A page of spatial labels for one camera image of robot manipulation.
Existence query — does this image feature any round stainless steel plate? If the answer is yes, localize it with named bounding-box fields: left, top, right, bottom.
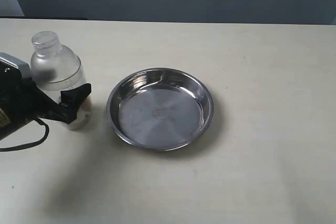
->
left=106, top=68, right=214, bottom=152

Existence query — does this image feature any black cable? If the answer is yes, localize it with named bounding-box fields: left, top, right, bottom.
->
left=0, top=117, right=50, bottom=153

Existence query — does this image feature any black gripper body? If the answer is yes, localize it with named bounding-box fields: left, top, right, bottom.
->
left=1, top=63, right=68, bottom=140

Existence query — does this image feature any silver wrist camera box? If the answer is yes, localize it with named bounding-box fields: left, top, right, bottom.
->
left=0, top=52, right=31, bottom=79

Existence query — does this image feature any clear plastic bottle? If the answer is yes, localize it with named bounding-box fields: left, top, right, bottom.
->
left=30, top=31, right=93, bottom=131

